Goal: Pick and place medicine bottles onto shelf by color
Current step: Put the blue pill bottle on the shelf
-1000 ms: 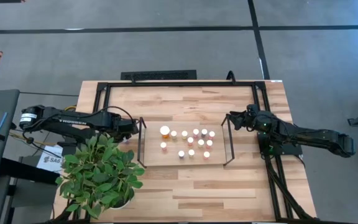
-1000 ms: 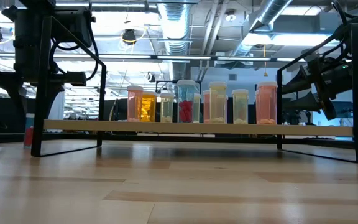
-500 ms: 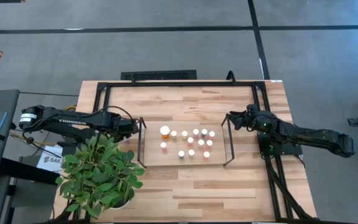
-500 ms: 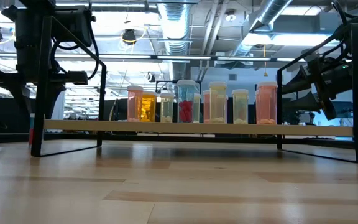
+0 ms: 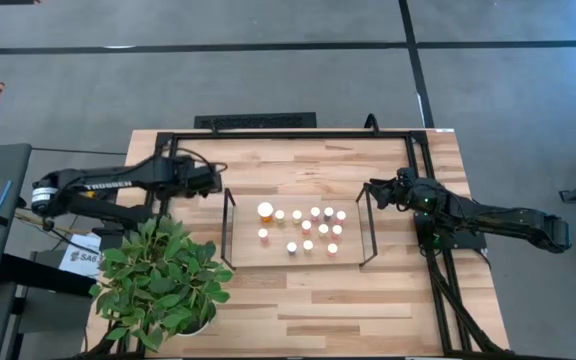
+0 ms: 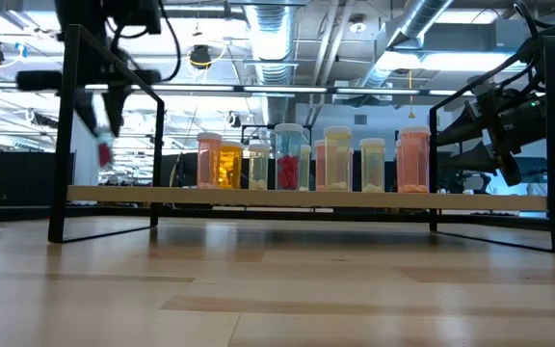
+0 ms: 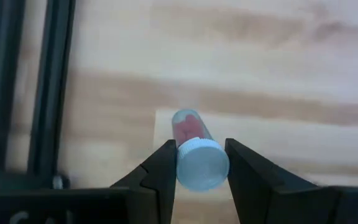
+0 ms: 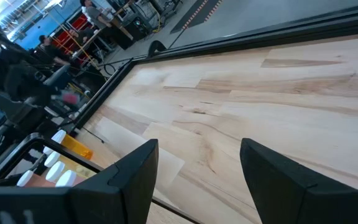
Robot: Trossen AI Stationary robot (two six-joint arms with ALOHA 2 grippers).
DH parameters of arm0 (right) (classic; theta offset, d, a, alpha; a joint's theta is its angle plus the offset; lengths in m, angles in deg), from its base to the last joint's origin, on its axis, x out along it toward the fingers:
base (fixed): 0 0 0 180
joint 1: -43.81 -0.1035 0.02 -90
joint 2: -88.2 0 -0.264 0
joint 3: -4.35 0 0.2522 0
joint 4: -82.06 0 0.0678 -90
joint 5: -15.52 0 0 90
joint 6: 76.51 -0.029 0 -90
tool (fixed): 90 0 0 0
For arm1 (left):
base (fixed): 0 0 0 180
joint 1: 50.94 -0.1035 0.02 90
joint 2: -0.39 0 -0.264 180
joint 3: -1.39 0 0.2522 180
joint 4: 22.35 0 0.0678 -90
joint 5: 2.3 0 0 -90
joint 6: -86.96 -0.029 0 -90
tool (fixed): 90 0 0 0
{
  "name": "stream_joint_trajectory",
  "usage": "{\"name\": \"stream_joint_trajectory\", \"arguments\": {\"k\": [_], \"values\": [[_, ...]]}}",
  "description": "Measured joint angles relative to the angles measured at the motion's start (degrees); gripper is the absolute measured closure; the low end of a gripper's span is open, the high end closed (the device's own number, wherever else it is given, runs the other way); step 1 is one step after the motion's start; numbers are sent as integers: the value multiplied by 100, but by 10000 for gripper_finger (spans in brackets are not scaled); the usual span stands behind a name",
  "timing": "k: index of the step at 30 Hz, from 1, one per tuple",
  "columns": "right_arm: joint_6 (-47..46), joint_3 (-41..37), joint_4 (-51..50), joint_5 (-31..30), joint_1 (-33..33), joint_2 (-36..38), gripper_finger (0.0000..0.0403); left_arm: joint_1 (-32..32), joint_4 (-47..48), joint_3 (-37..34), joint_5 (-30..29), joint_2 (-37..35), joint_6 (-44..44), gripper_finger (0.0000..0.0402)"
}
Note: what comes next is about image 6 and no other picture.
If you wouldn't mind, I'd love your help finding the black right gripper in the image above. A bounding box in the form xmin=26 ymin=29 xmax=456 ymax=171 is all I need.
xmin=436 ymin=76 xmax=548 ymax=188

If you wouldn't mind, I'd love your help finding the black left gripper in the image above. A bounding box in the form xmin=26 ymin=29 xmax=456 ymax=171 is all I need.
xmin=15 ymin=33 xmax=163 ymax=140

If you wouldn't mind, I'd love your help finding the blue lit monitor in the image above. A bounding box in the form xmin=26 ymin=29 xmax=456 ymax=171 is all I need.
xmin=517 ymin=156 xmax=545 ymax=184

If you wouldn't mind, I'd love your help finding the black computer monitor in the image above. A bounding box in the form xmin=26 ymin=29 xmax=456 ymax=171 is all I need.
xmin=167 ymin=151 xmax=198 ymax=189

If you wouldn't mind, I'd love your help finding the yellow hanging cord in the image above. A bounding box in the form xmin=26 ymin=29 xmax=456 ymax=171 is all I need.
xmin=406 ymin=69 xmax=416 ymax=120

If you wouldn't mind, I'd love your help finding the narrow silver ventilation duct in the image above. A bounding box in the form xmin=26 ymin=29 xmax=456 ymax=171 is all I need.
xmin=358 ymin=0 xmax=455 ymax=88

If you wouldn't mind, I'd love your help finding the wooden shelf black metal frame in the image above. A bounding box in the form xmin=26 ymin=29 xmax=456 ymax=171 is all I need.
xmin=48 ymin=24 xmax=555 ymax=254

